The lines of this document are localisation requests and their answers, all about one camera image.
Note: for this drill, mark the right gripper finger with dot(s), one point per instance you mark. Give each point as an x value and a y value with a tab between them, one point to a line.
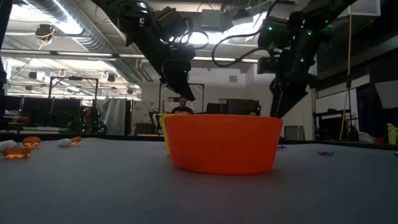
275	93
295	93

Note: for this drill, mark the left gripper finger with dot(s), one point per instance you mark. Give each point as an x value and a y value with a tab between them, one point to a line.
180	85

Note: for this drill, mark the yellow plastic basket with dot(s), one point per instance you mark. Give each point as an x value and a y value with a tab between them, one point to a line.
162	119

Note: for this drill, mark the purple toy spider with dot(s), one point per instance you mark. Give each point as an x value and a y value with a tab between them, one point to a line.
281	147
325	153

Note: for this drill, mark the white toy ghost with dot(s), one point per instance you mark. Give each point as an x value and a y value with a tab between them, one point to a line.
64	142
6	144

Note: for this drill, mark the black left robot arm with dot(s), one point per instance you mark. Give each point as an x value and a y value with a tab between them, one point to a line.
124	15

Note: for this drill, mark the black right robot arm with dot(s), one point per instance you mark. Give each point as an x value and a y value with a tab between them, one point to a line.
326	12

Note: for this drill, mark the person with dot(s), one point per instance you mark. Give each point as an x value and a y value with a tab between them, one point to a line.
182	109

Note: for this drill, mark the wide black monitor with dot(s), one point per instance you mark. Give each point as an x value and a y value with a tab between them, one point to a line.
242	107

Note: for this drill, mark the whiteboard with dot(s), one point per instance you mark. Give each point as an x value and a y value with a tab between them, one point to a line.
332	101

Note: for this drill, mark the grey box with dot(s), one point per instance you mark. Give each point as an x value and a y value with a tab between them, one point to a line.
293	132

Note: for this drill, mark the small black monitor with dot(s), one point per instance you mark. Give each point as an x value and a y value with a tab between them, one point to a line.
216	108

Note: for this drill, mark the black shelf unit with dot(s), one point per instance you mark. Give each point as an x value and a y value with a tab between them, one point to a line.
329	124

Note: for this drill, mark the black pole stand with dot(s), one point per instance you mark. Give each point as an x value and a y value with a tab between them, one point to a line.
349	102

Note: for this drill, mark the large ceiling light panel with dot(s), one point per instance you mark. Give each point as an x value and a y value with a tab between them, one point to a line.
236	31

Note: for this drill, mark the orange plastic bowl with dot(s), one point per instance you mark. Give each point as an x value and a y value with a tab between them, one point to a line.
224	143

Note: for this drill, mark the grey plastic cover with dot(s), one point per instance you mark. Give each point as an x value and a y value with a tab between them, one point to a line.
115	115

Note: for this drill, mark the white bag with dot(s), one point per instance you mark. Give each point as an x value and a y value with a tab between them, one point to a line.
367	137

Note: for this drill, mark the background robot with green lights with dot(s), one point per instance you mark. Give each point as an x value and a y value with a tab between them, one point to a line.
93	124

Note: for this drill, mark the long linear ceiling light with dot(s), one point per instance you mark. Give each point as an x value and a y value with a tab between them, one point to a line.
77	54

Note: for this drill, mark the yellow-green container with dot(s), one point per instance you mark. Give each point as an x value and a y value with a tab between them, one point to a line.
392	133

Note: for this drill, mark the blue-grey table mat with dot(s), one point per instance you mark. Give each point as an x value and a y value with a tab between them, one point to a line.
199	199

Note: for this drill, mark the dark desk monitor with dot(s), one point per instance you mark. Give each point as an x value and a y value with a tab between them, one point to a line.
37	112
66	113

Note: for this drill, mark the black gantry frame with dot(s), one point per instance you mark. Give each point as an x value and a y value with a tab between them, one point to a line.
74	78
203	96

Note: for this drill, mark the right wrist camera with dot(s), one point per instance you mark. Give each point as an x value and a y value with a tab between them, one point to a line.
267	65

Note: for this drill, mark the grey wall vent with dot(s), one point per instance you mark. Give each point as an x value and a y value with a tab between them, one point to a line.
233	78

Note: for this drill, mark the silver air duct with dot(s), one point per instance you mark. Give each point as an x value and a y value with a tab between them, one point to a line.
87	37

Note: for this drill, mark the white wall panel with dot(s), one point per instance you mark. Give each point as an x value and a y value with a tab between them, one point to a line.
387	93

